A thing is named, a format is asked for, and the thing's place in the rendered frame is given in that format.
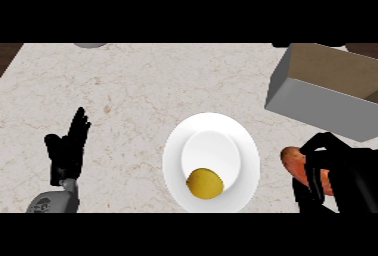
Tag white oval plate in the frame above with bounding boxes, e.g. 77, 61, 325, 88
163, 112, 262, 214

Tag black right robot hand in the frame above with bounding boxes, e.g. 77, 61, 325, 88
291, 131, 378, 214

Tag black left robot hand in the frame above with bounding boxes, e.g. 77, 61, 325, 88
43, 106, 93, 187

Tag grey cardboard box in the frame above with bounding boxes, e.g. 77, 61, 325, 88
265, 43, 378, 142

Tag grey round object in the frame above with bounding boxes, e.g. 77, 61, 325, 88
73, 43, 110, 50

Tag yellow lemon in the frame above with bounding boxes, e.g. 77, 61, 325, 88
185, 167, 226, 201

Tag orange sweet potato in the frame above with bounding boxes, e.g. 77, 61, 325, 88
279, 146, 337, 197

